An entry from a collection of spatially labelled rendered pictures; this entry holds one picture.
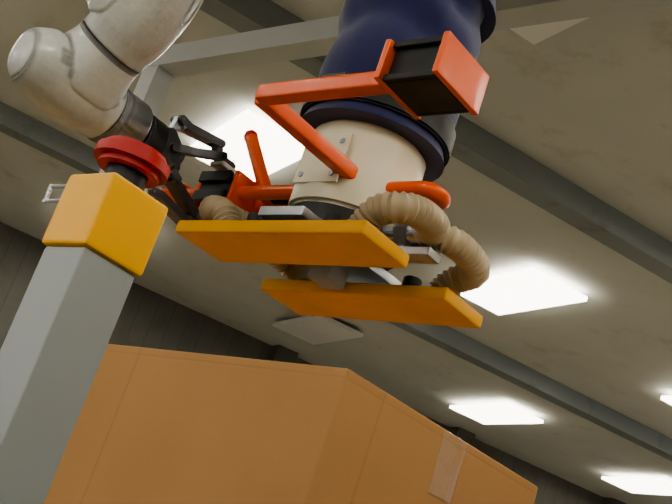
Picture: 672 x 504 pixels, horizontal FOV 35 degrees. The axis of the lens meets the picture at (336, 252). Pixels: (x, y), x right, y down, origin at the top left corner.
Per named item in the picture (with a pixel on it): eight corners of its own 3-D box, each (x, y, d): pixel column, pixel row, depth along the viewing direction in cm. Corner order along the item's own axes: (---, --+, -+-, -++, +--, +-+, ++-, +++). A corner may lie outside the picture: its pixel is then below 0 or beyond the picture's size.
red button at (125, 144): (172, 208, 97) (188, 169, 98) (115, 169, 92) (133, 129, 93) (124, 209, 101) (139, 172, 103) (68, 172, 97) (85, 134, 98)
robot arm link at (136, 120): (73, 140, 153) (103, 161, 158) (113, 137, 148) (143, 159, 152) (97, 86, 156) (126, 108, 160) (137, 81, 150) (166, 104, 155)
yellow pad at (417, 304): (481, 330, 147) (490, 296, 149) (444, 299, 141) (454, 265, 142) (298, 315, 170) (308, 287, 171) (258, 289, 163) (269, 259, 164)
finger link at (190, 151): (155, 153, 161) (155, 143, 161) (210, 160, 170) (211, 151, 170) (172, 152, 159) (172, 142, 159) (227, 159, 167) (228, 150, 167)
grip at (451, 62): (478, 115, 115) (490, 76, 116) (437, 70, 109) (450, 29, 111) (415, 120, 120) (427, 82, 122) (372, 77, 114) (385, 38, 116)
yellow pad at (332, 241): (407, 269, 134) (418, 234, 136) (362, 233, 128) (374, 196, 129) (219, 263, 157) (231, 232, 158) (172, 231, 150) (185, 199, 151)
